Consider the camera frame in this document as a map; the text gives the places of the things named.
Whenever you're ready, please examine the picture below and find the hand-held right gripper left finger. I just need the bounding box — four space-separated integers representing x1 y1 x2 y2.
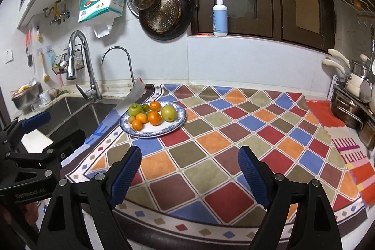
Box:
37 145 143 250

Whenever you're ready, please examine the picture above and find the orange striped cloth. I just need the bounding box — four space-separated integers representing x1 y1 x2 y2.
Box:
306 100 375 206

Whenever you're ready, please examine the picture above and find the black wire basket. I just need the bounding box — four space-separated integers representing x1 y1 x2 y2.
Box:
52 44 83 75

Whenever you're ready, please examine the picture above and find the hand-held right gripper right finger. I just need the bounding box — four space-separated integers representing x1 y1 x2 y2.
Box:
237 145 343 250

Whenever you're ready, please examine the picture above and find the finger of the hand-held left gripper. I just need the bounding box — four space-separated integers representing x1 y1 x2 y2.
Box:
0 111 51 151
5 128 86 173

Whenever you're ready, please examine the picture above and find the white-handled saucepan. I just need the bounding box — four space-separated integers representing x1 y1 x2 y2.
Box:
322 59 362 94

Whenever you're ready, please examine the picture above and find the stainless steel pot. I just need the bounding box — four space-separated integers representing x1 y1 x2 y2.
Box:
331 86 375 151

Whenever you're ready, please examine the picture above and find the metal spatula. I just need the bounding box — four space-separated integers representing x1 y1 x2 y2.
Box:
359 57 375 104

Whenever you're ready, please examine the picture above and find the steel kitchen sink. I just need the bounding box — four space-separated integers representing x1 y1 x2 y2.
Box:
35 95 129 145

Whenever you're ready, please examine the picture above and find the chrome kitchen faucet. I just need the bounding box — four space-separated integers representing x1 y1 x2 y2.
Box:
66 30 103 102

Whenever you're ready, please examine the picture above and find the steel bowl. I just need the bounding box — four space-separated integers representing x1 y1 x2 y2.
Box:
11 83 41 110

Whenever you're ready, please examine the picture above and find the thin gooseneck faucet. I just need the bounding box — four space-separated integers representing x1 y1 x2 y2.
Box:
101 46 135 89

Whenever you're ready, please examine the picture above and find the colourful patchwork cloth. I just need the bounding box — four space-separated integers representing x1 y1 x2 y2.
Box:
63 83 368 242

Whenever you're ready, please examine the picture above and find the white and blue pump bottle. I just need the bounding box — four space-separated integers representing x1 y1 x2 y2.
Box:
212 0 229 37

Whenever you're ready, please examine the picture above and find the large yellow-green pear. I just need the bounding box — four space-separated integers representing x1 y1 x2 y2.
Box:
161 105 177 122

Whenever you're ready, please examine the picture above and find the black frying pan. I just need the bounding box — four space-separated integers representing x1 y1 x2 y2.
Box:
139 0 194 41

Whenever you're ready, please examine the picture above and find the yellow dish brush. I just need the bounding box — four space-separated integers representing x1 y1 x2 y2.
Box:
39 52 50 83

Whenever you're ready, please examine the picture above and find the blue and white plate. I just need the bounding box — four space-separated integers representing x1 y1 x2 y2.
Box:
120 100 187 138

